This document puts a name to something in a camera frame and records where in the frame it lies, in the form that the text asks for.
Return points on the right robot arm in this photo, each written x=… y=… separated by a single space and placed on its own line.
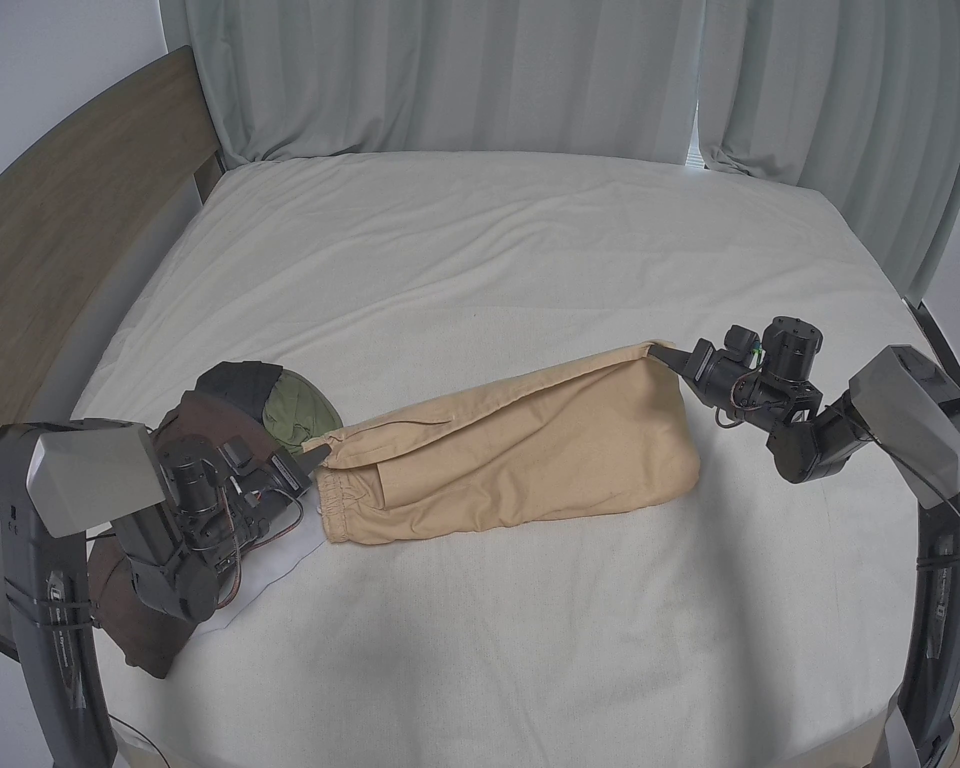
x=892 y=397

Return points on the olive green garment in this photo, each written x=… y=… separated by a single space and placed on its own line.
x=296 y=412

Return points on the dark grey garment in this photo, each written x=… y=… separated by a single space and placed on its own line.
x=236 y=386

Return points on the pale green curtain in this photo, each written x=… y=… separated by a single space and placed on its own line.
x=450 y=75
x=840 y=97

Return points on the brown garment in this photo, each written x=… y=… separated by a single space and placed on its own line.
x=150 y=637

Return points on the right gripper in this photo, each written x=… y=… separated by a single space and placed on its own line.
x=724 y=382

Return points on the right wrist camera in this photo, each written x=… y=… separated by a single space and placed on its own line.
x=739 y=339

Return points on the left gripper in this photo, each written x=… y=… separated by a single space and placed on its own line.
x=274 y=502

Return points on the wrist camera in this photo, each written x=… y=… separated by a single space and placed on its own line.
x=739 y=339
x=237 y=454

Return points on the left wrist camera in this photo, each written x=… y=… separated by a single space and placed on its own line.
x=237 y=454

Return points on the bed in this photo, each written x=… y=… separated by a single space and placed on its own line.
x=480 y=255

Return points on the white garment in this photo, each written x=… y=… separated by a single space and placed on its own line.
x=277 y=566

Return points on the tan trousers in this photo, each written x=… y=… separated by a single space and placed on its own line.
x=525 y=450

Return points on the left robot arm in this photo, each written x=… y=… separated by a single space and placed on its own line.
x=82 y=472

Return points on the window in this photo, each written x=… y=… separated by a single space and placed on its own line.
x=694 y=150

